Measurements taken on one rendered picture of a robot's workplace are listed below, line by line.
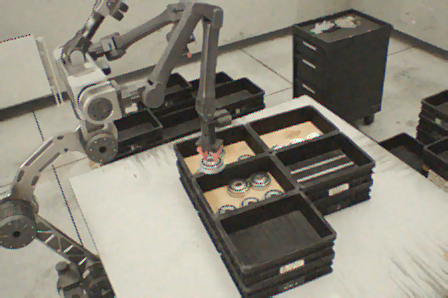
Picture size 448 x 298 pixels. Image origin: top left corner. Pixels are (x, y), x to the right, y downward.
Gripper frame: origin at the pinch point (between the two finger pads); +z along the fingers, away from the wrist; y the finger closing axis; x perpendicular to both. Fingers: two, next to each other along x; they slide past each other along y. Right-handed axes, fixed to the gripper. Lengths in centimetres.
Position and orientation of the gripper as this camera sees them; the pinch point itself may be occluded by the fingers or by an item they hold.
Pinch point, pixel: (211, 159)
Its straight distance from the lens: 204.5
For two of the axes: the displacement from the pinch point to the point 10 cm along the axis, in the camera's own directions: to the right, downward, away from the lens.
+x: -4.3, 5.5, -7.2
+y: -9.0, -2.0, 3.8
